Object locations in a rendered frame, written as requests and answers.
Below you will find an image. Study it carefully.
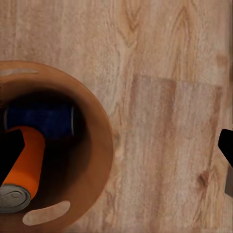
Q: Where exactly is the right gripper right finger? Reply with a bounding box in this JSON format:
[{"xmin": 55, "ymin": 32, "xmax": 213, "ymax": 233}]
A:
[{"xmin": 218, "ymin": 129, "xmax": 233, "ymax": 167}]

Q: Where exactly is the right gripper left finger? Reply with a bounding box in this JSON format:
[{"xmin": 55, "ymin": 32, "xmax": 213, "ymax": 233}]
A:
[{"xmin": 0, "ymin": 129, "xmax": 25, "ymax": 186}]

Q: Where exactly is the trash can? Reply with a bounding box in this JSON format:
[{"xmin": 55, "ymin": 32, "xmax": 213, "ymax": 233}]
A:
[{"xmin": 0, "ymin": 60, "xmax": 115, "ymax": 233}]

